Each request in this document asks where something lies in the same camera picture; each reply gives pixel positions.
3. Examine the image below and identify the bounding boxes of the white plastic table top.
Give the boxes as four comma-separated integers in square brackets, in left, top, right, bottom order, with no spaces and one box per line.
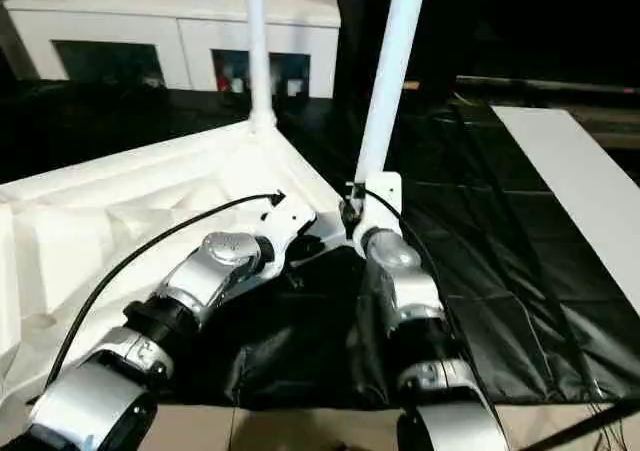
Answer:
[0,115,361,407]

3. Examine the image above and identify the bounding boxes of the white cabinet with glass doors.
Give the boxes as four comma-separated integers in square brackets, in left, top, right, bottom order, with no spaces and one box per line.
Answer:
[2,0,344,100]

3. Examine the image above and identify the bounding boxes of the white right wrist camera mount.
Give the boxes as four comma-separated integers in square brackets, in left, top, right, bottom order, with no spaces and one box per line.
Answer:
[344,171,404,257]

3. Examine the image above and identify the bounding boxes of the white flat board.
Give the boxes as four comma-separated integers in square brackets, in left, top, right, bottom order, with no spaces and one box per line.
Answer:
[489,104,640,317]

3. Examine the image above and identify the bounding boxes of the grey curtain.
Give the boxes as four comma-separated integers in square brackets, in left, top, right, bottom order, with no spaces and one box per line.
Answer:
[0,0,39,80]

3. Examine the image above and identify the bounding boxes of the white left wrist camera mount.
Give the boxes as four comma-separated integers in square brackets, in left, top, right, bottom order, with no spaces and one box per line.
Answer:
[259,198,319,280]

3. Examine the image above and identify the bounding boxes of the black stand leg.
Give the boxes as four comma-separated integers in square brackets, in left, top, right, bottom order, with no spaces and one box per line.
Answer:
[519,400,640,451]

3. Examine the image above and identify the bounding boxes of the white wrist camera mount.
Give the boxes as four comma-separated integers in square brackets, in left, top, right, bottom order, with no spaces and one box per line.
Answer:
[259,198,319,280]
[344,171,404,257]

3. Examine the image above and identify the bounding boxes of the black left wrist camera cable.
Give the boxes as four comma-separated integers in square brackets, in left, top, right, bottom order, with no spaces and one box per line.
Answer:
[42,189,286,392]

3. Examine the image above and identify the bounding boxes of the black cabinet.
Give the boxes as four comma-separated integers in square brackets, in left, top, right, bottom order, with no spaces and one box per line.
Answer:
[332,0,640,105]

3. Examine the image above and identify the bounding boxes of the black mat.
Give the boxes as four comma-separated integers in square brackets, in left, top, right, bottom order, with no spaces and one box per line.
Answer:
[0,75,640,412]

